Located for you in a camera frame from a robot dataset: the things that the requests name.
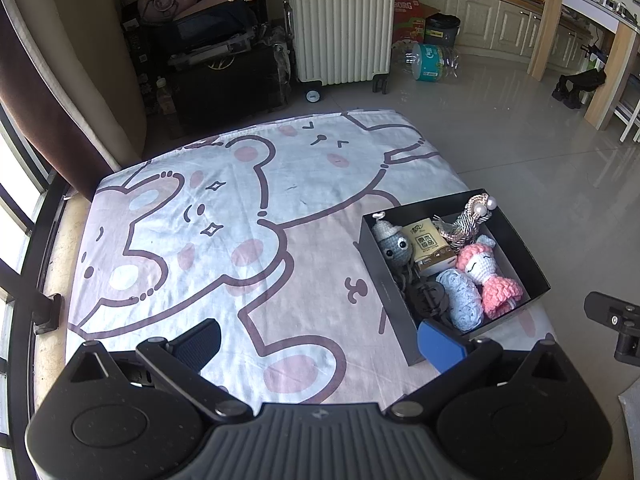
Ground dark window frame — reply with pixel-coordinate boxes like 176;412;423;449
0;95;76;456

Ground brown curtain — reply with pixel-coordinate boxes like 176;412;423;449
0;0;127;202

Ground red cardboard box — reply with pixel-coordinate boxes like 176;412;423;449
392;0;442;44

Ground black storage case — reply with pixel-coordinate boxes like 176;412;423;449
122;0;293;128

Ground grey crochet doll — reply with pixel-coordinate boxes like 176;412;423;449
372;211;416;274

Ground pink crochet doll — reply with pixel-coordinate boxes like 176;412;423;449
455;235;526;321

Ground wooden leg table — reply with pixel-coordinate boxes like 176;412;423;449
527;0;640;132

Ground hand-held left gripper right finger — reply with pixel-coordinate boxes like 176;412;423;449
387;319;576;422

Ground braided cable with pearl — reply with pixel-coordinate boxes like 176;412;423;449
432;193;497;251

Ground dark hair claw clip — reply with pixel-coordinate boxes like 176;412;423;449
392;272;449;322

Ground black device on floor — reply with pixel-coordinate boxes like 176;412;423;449
552;67;609;109

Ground black cardboard box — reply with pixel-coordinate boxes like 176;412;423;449
359;188;552;367

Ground gold tissue pack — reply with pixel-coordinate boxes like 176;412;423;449
404;217;459;276

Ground cream ribbed suitcase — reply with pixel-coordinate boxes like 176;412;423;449
281;0;397;94

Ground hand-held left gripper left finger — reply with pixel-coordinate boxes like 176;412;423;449
66;317;254;424

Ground light blue crochet pouch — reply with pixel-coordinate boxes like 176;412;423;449
435;268;485;332

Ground black trash bin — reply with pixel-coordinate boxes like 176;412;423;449
425;12;461;49

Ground white chair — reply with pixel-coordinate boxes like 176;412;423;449
614;74;640;144

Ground black floor bracket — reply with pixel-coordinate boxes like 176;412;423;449
32;292;64;334

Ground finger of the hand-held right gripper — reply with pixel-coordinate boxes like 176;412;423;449
584;291;640;361

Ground cartoon bear printed blanket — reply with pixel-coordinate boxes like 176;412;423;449
65;107;557;407

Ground cream kitchen cabinets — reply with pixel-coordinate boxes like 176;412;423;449
395;0;591;77

